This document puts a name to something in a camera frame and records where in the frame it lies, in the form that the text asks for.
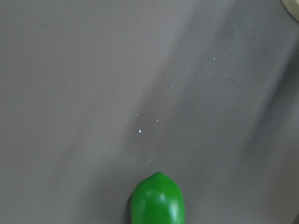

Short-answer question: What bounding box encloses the green lime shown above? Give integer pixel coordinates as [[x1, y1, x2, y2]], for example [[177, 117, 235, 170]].
[[130, 172, 185, 224]]

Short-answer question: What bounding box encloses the mint green bowl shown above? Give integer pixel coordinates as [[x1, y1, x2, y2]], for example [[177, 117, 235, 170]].
[[281, 0, 299, 22]]

